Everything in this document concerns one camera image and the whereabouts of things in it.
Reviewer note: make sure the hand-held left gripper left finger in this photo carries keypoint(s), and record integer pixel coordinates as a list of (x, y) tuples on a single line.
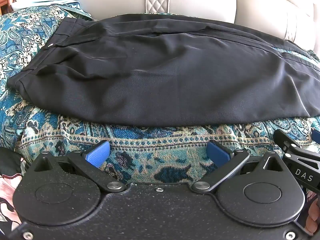
[(97, 153)]

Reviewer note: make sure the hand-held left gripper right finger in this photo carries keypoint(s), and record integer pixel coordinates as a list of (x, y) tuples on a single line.
[(218, 153)]

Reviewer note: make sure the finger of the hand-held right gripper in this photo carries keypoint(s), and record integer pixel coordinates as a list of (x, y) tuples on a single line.
[(283, 138), (316, 133)]

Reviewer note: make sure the black pants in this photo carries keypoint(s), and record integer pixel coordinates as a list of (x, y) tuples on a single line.
[(160, 75)]

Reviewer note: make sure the person's right hand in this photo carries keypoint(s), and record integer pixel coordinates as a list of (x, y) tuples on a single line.
[(313, 216)]

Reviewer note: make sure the teal paisley blanket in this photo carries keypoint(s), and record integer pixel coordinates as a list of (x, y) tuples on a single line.
[(140, 152)]

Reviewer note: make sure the floral pink black cloth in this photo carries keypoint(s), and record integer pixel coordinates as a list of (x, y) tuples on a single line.
[(8, 195)]

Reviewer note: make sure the beige leather sofa backrest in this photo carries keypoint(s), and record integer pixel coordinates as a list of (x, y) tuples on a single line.
[(262, 2)]

